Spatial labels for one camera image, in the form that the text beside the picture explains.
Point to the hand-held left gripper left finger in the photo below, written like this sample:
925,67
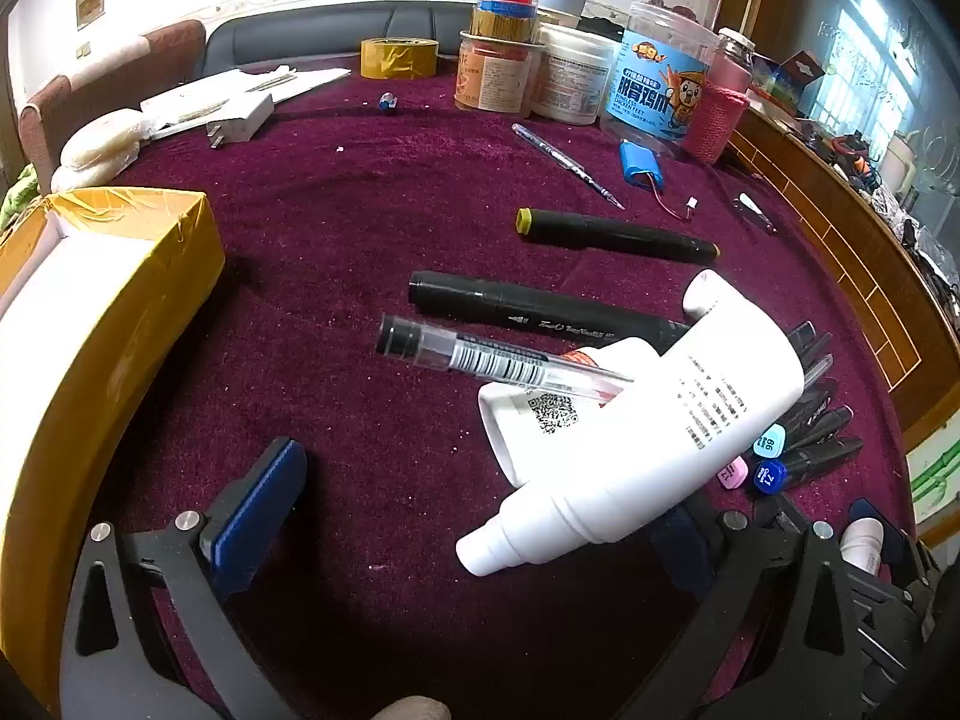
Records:
259,491

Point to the clear jar blue label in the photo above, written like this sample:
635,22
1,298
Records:
660,82

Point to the glass bottle pink knitted sleeve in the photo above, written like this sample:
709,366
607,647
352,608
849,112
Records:
720,109

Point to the yellow tape roll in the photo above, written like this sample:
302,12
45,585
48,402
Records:
397,58

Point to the small blue white cap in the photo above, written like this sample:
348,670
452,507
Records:
387,101

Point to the black marker dark grey cap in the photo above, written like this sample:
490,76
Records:
487,300

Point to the white papers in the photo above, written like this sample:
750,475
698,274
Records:
225,94

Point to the brown armchair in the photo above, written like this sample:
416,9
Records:
97,79

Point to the clear pen with black grip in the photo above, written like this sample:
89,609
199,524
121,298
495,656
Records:
817,367

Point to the white charger plug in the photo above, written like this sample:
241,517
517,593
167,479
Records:
247,118

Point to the black marker cyan cap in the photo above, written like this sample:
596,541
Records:
769,441

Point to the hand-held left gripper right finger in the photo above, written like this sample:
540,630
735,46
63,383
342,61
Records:
686,551

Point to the white plastic jar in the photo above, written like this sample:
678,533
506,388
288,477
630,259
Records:
571,79

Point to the yellow cardboard box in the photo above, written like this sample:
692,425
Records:
75,360

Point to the clear pen with black cap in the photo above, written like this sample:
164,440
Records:
465,356

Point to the nail clippers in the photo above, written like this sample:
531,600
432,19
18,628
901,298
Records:
754,211

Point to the black marker blue cap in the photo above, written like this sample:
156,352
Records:
766,478

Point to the white spray bottle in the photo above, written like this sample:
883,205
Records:
675,450

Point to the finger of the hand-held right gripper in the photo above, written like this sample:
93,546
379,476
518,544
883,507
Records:
898,549
864,510

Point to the maroon velvet tablecloth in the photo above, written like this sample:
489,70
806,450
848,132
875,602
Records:
337,240

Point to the black leather sofa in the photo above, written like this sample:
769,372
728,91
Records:
300,34

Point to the dark box with diamond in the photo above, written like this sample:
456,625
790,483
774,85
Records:
802,75

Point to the green blanket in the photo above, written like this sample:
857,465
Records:
16,191

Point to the white bottle with square code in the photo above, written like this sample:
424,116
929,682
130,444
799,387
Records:
525,420

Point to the wooden sideboard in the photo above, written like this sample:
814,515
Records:
840,240

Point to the toothpick jar blue lid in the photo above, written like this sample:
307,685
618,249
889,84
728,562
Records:
506,11

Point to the thin metal pen tool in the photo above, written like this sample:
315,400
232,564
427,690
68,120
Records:
570,165

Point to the black marker olive cap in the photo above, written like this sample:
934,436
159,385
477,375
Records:
615,235

